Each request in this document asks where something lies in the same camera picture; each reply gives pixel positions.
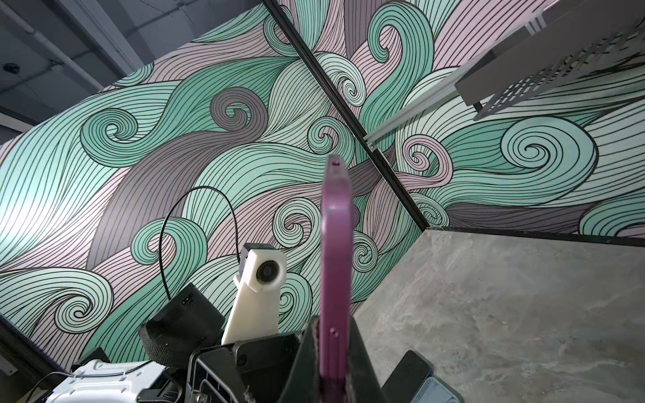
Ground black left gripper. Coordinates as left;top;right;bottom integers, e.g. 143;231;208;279
185;332;301;402

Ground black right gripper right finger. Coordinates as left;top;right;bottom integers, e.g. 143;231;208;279
344;317;386;403

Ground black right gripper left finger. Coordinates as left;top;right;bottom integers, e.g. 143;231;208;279
278;316;322;403

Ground black phone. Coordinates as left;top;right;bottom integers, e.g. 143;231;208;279
318;155;353;402

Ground black phone case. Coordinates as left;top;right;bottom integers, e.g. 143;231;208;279
381;350;464;403

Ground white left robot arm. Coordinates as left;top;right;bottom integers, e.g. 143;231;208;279
43;285;301;402

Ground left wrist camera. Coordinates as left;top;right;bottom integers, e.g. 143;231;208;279
222;243;287;344

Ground aluminium wall rail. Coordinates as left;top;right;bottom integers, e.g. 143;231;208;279
364;12;546;144

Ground black corner frame post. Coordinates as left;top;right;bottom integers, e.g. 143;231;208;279
263;0;429;232

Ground black wall tray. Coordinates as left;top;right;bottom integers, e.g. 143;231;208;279
455;1;644;119

